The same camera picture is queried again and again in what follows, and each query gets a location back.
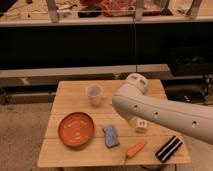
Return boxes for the translucent yellowish gripper finger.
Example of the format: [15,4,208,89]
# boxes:
[128,117,137,127]

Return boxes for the orange ceramic bowl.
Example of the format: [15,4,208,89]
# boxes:
[58,112,95,148]

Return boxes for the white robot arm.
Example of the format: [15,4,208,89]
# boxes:
[112,73,213,145]

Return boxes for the white tube bottle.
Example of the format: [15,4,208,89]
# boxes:
[135,118,148,133]

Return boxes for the blue sponge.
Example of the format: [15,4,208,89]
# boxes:
[103,125,120,148]

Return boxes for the orange carrot toy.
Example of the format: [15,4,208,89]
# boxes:
[126,140,146,158]

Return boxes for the black white striped eraser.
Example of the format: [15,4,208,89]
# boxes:
[155,136,183,163]

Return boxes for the clear plastic cup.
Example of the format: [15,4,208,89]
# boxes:
[86,84,102,106]

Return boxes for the wooden table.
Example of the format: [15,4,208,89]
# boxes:
[36,78,193,169]

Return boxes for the red object on shelf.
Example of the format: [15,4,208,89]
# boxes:
[101,0,135,17]

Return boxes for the black vertical cable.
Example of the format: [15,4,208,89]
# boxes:
[132,13,139,76]

